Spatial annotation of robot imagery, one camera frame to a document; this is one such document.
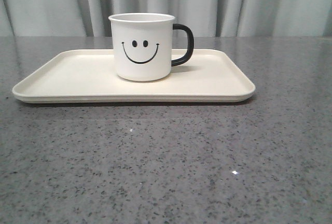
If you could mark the white smiley mug black handle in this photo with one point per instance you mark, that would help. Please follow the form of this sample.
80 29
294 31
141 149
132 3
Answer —
142 44

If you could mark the grey-white pleated curtain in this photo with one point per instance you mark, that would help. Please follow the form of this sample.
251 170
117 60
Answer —
206 18

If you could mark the cream rectangular plastic tray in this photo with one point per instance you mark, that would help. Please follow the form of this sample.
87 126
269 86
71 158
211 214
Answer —
88 76

